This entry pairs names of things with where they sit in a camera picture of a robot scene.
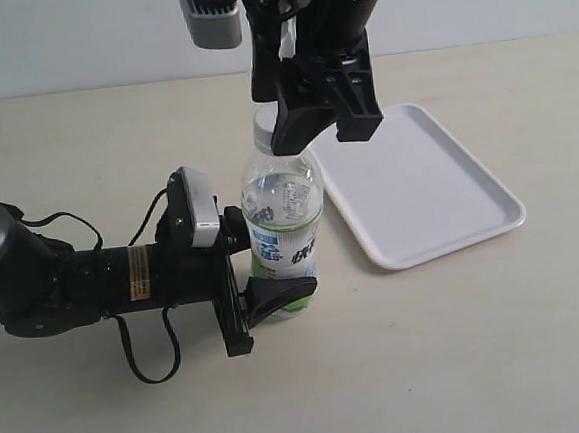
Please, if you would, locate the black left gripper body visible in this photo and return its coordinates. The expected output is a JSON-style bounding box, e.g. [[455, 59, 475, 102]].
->
[[155, 170, 254, 356]]

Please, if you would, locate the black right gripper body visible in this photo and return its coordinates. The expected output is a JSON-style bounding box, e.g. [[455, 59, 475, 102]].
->
[[250, 20, 372, 104]]

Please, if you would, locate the white bottle cap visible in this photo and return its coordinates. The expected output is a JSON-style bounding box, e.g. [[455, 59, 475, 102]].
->
[[252, 102, 278, 156]]

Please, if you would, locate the clear plastic drink bottle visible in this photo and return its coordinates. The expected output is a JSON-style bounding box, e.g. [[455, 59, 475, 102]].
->
[[234, 138, 336, 324]]

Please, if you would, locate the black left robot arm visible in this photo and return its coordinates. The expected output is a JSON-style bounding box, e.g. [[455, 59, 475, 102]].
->
[[0, 167, 317, 356]]

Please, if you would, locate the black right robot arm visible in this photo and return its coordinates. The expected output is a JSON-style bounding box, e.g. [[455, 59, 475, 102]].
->
[[241, 0, 383, 156]]

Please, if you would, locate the white rectangular plastic tray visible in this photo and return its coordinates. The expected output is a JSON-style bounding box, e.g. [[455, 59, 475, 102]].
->
[[309, 103, 526, 271]]

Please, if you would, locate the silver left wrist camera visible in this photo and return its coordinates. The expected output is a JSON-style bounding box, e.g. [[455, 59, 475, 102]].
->
[[178, 166, 220, 249]]

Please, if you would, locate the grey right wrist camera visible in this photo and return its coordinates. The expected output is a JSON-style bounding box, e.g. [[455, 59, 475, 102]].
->
[[179, 0, 242, 50]]

